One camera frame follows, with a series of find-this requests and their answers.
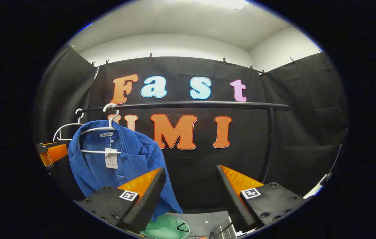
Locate black backdrop cloth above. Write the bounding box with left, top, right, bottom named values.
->
left=34, top=45, right=348, bottom=213

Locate row of backdrop clips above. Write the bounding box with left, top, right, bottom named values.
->
left=71, top=43, right=297, bottom=76

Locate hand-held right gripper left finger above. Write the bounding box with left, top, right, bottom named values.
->
left=73, top=168, right=167, bottom=234

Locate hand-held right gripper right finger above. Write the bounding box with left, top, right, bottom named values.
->
left=216, top=164, right=308, bottom=233

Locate black cable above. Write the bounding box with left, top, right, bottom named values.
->
left=176, top=222, right=197, bottom=238

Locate black clothes rack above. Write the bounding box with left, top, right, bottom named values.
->
left=79, top=101, right=290, bottom=185

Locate blue corduroy jacket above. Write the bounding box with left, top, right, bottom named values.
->
left=68, top=119, right=183, bottom=222

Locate white plastic hanger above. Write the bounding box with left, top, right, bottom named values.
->
left=79, top=103, right=123, bottom=155
left=53, top=108, right=85, bottom=142

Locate green laundry hamper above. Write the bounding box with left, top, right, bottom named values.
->
left=141, top=213, right=191, bottom=239

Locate grey ribbed appliance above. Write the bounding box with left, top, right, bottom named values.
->
left=213, top=217, right=241, bottom=239

